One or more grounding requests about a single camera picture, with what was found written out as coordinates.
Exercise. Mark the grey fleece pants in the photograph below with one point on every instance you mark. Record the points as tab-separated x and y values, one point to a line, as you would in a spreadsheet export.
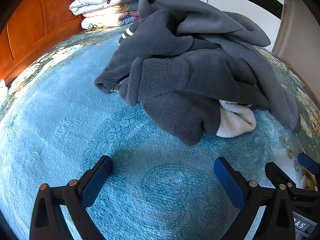
212	22

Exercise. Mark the blue floral blanket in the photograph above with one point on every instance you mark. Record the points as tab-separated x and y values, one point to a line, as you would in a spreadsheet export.
75	120

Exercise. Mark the white fleece cloth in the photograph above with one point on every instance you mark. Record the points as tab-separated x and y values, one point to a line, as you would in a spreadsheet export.
236	122

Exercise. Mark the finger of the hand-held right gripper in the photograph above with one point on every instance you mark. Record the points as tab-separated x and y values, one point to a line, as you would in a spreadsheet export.
308	163
275	172

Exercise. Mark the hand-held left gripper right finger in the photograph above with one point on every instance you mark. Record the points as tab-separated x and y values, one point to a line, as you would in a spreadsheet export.
228	180

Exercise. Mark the grey fleece jacket striped cuffs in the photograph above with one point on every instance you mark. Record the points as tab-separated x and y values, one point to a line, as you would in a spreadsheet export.
175	85

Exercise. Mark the orange wooden headboard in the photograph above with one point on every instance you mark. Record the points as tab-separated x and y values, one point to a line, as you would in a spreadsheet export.
32	22

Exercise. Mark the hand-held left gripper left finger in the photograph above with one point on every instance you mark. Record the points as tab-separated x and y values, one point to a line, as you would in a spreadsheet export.
96	180

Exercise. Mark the folded cream floral quilt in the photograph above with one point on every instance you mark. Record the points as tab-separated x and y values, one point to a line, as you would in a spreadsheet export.
100	23

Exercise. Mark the folded pink floral quilt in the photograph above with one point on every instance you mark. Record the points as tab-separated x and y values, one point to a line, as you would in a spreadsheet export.
112	11

